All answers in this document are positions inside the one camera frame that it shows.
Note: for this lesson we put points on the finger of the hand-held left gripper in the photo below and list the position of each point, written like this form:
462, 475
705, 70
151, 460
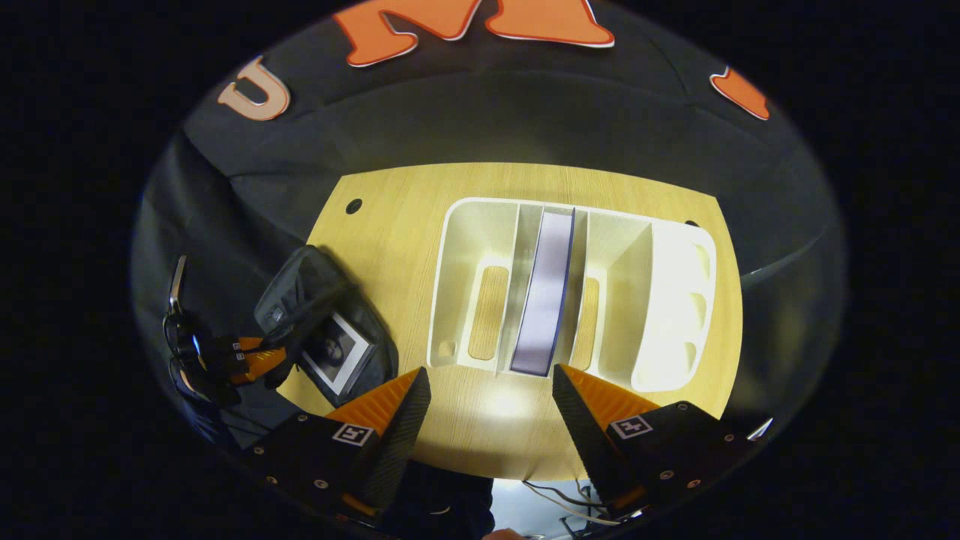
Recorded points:
262, 365
244, 343

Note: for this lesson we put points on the grey portrait cover book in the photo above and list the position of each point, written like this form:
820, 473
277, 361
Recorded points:
337, 352

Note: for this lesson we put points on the black backdrop cloth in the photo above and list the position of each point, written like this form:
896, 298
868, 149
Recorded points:
487, 120

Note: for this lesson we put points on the white bookshelf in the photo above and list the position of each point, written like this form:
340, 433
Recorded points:
675, 315

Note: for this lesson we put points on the black schoolbag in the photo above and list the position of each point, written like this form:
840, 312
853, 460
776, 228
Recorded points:
307, 289

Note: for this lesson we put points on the person's dark clothing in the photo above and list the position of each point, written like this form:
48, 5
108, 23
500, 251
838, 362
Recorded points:
442, 499

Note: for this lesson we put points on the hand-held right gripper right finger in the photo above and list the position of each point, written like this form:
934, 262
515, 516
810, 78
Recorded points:
581, 439

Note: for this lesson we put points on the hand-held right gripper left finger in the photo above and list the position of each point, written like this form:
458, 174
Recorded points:
401, 442

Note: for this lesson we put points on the blue cover book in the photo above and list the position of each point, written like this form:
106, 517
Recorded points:
544, 300

